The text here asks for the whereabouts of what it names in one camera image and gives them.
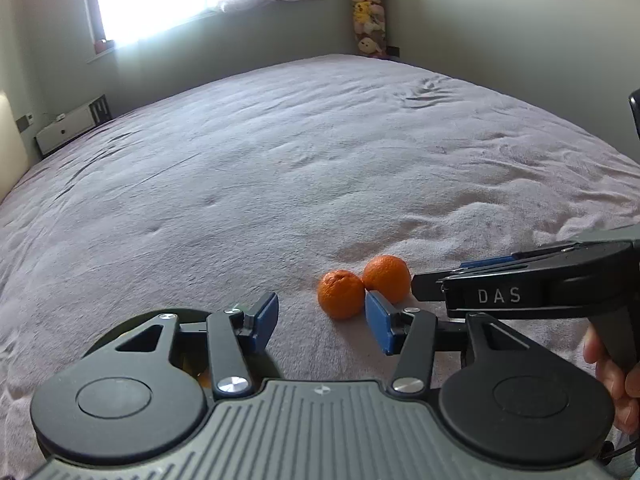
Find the lilac bed blanket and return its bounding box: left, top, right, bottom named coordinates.
left=0, top=52, right=640, bottom=480

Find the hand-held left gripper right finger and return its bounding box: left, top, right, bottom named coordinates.
left=365, top=291, right=581, bottom=397

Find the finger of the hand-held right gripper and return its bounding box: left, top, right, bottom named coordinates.
left=459, top=241, right=592, bottom=269
left=411, top=259, right=532, bottom=302

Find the white nightstand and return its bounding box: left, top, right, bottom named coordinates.
left=35, top=105, right=97, bottom=157

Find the white windowsill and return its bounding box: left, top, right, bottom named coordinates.
left=85, top=0, right=326, bottom=64

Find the hanging plush toy organizer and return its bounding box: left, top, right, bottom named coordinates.
left=345, top=0, right=391, bottom=58

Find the person's right hand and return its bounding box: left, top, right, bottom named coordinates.
left=582, top=325, right=640, bottom=436

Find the black side rack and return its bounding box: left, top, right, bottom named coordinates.
left=90, top=94, right=112, bottom=123

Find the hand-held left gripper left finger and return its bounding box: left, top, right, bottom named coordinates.
left=82, top=291, right=279, bottom=401

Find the orange tangerine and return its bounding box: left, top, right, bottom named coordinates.
left=317, top=270, right=366, bottom=321
left=362, top=255, right=412, bottom=305

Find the beige padded headboard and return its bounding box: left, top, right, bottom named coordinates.
left=0, top=91, right=28, bottom=201

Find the black cable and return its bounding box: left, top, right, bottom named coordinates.
left=597, top=440, right=640, bottom=466

